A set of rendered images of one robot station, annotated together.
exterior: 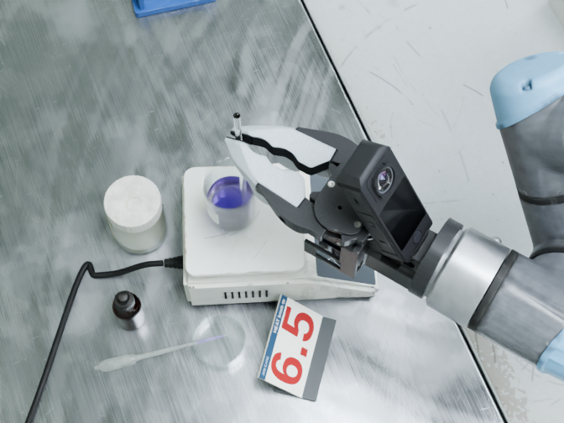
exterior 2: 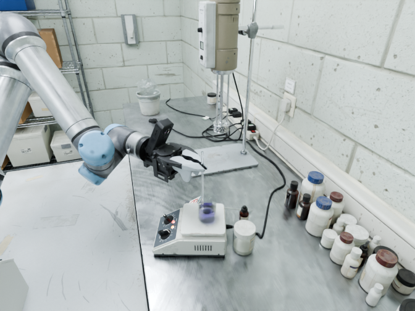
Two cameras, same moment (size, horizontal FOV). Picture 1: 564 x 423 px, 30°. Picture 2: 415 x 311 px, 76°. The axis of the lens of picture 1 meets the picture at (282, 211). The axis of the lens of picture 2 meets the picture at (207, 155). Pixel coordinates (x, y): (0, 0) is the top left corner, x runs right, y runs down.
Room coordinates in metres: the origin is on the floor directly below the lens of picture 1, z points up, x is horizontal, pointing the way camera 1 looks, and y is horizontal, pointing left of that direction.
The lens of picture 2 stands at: (0.97, 0.10, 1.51)
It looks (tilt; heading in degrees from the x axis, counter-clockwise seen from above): 31 degrees down; 185
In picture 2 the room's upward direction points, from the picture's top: straight up
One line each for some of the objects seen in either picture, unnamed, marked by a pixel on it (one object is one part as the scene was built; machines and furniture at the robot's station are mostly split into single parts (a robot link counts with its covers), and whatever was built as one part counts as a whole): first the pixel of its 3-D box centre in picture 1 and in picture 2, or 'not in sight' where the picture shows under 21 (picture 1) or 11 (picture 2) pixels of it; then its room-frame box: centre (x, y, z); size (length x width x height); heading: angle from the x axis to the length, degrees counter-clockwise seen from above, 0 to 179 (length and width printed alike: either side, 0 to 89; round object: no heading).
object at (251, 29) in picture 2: not in sight; (246, 29); (-0.12, 0.15, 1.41); 0.25 x 0.11 x 0.05; 112
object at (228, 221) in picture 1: (232, 195); (206, 209); (0.43, 0.05, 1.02); 0.06 x 0.05 x 0.08; 161
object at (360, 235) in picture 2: not in sight; (354, 239); (0.42, 0.46, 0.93); 0.06 x 0.06 x 0.07
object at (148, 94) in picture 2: not in sight; (148, 95); (-0.56, -0.38, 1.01); 0.14 x 0.14 x 0.21
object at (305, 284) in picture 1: (268, 234); (194, 229); (0.42, 0.01, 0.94); 0.22 x 0.13 x 0.08; 94
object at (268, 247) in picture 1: (243, 219); (202, 218); (0.42, 0.04, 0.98); 0.12 x 0.12 x 0.01; 4
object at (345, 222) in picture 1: (378, 230); (161, 157); (0.35, -0.08, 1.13); 0.12 x 0.08 x 0.09; 59
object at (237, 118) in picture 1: (241, 168); (202, 185); (0.42, 0.04, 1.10); 0.01 x 0.01 x 0.20
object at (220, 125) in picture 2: not in sight; (222, 100); (-0.04, 0.07, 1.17); 0.07 x 0.07 x 0.25
